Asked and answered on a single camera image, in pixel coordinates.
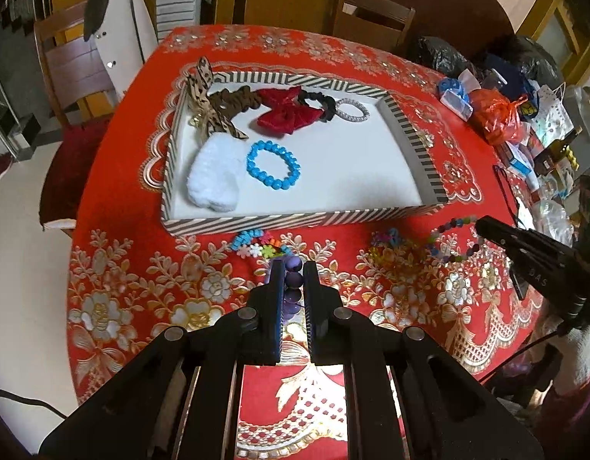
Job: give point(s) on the red floral tablecloth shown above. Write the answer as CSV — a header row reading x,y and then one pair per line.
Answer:
x,y
132,201

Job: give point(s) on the pink clothing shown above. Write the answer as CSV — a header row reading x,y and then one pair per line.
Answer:
x,y
577,417

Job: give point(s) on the blue and white package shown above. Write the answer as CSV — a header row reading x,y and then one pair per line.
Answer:
x,y
455,96

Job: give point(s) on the white patterned gift bag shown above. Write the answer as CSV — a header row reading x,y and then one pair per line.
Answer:
x,y
556,110

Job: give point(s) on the wooden slat-back chair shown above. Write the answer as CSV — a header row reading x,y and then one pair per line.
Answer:
x,y
74,62

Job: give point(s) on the person's right forearm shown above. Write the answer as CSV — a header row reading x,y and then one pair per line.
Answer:
x,y
575,359

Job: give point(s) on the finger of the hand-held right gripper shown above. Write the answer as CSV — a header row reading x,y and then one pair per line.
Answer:
x,y
520,239
544,282

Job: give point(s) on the red velvet hair bow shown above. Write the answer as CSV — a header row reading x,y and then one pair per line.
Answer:
x,y
285,115

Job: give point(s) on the white jacket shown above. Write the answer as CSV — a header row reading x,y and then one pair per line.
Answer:
x,y
127,24

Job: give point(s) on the brown scrunchie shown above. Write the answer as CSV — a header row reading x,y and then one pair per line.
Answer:
x,y
237,98

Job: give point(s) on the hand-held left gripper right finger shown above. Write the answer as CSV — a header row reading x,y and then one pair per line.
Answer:
x,y
310,306

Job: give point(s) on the wooden open-back chair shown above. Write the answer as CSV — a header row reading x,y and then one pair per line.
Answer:
x,y
371,17

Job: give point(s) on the maroon seat cushion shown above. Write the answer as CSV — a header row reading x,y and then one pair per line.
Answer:
x,y
70,163

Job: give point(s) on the striped shallow box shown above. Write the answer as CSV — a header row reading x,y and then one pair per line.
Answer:
x,y
352,167

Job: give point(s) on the round brown table top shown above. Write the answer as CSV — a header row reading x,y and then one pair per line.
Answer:
x,y
448,9

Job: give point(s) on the red slippers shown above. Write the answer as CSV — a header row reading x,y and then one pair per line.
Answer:
x,y
0,165

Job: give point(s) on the pile of small packages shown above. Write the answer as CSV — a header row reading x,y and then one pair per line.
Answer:
x,y
539,163

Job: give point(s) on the yellow framed glass door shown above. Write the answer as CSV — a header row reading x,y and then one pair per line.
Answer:
x,y
539,14

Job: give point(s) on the dark grey cloth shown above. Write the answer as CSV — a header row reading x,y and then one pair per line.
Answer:
x,y
96,9

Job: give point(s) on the dark blue bag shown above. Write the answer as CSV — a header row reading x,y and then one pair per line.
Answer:
x,y
510,84

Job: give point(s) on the clear plastic bag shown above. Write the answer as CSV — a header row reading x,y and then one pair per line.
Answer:
x,y
553,215

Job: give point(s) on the white fluffy scrunchie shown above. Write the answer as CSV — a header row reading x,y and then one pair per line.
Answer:
x,y
216,177

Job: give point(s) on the black scrunchie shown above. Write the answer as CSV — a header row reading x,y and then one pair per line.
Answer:
x,y
329,110

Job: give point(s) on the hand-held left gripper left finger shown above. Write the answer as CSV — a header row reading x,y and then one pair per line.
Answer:
x,y
277,306

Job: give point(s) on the leopard print hair bow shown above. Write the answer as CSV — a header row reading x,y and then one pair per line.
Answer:
x,y
204,100

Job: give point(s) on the orange plastic bag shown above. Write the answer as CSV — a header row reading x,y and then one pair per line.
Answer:
x,y
496,115

